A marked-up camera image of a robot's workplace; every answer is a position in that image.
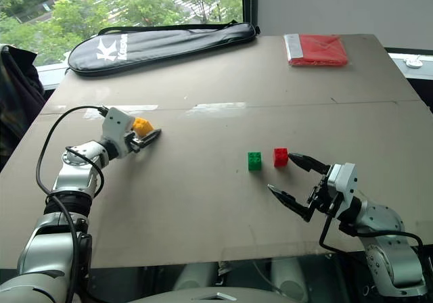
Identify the grey robot torso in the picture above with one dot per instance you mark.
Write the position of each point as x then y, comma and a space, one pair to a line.
209, 294

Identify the red toy brick cube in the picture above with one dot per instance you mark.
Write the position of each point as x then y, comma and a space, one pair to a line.
280, 157

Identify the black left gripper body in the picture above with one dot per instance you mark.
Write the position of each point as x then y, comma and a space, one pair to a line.
134, 143

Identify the small white round object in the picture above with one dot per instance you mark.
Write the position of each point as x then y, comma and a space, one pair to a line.
413, 62

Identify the green toy brick cube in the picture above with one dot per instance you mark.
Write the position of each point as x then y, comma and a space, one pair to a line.
254, 161

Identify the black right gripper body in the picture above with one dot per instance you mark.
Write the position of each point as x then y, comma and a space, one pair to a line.
323, 196

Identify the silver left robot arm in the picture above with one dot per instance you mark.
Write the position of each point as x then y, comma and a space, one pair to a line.
50, 245

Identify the dark jacket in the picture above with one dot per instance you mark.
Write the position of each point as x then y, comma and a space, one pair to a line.
17, 93

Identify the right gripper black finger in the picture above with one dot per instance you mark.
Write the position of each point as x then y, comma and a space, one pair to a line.
292, 203
309, 162

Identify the red cloth in plastic bag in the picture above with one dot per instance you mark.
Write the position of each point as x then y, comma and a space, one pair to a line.
321, 50

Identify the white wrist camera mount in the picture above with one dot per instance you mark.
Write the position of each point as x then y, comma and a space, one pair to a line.
345, 181
116, 123

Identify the black racket bag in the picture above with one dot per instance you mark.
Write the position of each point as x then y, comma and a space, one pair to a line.
152, 47

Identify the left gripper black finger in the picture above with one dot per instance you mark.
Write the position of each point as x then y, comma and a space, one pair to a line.
149, 138

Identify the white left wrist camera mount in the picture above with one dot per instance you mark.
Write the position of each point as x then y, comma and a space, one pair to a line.
116, 123

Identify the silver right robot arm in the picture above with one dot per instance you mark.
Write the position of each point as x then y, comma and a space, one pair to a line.
389, 242

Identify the yellow toy brick cube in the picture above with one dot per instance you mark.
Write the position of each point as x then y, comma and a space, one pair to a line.
142, 126

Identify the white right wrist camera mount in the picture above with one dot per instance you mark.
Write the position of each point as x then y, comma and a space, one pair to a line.
345, 181

